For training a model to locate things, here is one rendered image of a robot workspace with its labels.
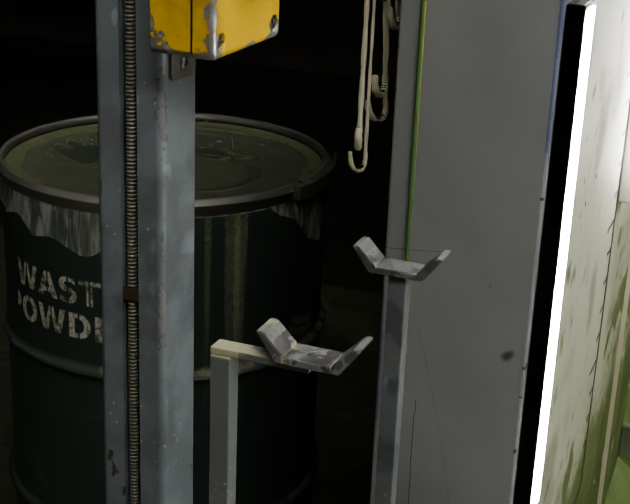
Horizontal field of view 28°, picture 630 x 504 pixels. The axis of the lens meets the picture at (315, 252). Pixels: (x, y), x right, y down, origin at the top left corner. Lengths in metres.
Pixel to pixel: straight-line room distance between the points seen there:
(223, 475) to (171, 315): 0.15
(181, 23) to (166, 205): 0.16
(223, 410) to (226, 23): 0.28
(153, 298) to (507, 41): 0.54
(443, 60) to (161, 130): 0.51
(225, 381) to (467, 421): 0.65
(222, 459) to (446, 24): 0.62
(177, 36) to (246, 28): 0.06
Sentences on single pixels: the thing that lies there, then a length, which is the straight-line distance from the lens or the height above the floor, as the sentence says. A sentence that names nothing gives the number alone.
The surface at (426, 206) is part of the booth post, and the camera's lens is 1.44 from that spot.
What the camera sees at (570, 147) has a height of 1.12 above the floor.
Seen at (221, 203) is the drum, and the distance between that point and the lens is 1.92.
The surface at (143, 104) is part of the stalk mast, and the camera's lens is 0.97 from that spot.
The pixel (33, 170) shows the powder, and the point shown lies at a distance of 2.15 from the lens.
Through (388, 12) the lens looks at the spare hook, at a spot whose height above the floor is 1.24.
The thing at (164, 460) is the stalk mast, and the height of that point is 0.94.
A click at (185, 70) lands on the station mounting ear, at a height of 1.27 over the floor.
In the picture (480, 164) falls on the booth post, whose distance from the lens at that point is 1.41.
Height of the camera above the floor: 1.47
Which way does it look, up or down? 20 degrees down
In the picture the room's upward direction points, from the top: 2 degrees clockwise
